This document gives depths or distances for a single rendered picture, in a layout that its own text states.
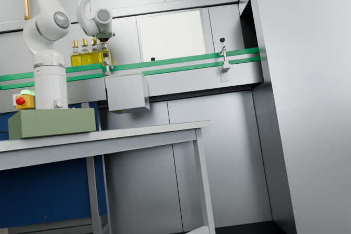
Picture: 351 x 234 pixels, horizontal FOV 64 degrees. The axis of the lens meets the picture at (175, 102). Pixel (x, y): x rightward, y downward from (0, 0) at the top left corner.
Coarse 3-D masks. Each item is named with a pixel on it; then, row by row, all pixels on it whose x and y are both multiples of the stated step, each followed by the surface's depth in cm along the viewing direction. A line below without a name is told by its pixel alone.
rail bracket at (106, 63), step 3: (105, 54) 152; (108, 54) 153; (105, 57) 152; (105, 60) 147; (105, 63) 151; (108, 63) 151; (108, 66) 152; (111, 66) 161; (108, 69) 152; (111, 69) 163; (105, 72) 151; (108, 72) 151
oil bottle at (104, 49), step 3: (102, 48) 166; (105, 48) 166; (99, 51) 166; (102, 51) 166; (105, 51) 166; (108, 51) 166; (102, 54) 166; (102, 57) 165; (108, 57) 166; (102, 60) 165; (108, 60) 165; (102, 63) 165; (111, 63) 170
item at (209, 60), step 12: (252, 48) 163; (156, 60) 163; (168, 60) 163; (180, 60) 163; (192, 60) 163; (204, 60) 163; (216, 60) 163; (228, 60) 163; (240, 60) 163; (252, 60) 163; (120, 72) 163; (132, 72) 163; (144, 72) 163; (156, 72) 163; (168, 72) 163
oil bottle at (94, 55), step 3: (96, 48) 168; (90, 51) 166; (93, 51) 166; (96, 51) 166; (90, 54) 166; (93, 54) 166; (96, 54) 166; (99, 54) 167; (90, 57) 166; (93, 57) 166; (96, 57) 166; (99, 57) 166; (90, 60) 166; (93, 60) 165; (96, 60) 165; (99, 60) 166; (93, 63) 165
